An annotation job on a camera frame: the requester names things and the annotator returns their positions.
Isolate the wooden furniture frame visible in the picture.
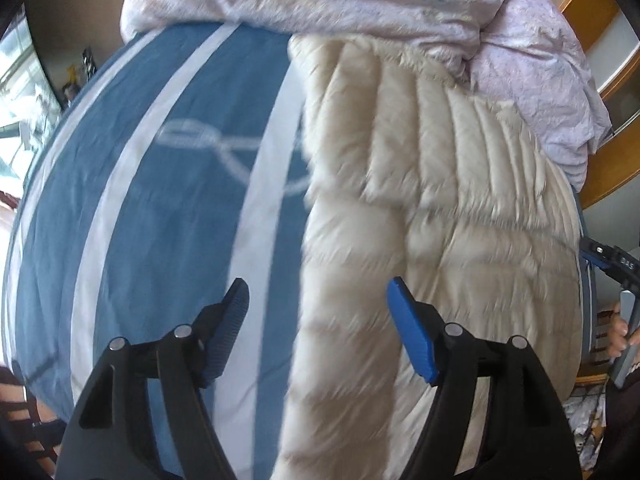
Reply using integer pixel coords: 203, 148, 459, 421
557, 0, 640, 211

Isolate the person's right hand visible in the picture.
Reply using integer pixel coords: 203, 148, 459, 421
606, 301, 632, 362

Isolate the patterned grey cloth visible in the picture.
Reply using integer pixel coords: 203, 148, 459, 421
562, 385, 608, 466

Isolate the bright window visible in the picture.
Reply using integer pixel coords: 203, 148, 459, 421
0, 10, 66, 196

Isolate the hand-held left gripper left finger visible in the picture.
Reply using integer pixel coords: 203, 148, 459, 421
55, 277, 251, 480

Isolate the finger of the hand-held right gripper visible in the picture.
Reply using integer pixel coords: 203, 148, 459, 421
579, 237, 615, 276

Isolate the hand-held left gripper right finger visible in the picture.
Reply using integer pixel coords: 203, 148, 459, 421
387, 276, 583, 480

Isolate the blue white striped bed sheet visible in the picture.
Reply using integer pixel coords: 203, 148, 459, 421
0, 22, 321, 480

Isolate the cream down jacket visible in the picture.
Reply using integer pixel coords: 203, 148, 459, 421
272, 32, 588, 480

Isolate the pink floral duvet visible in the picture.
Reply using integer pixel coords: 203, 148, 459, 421
120, 0, 613, 191

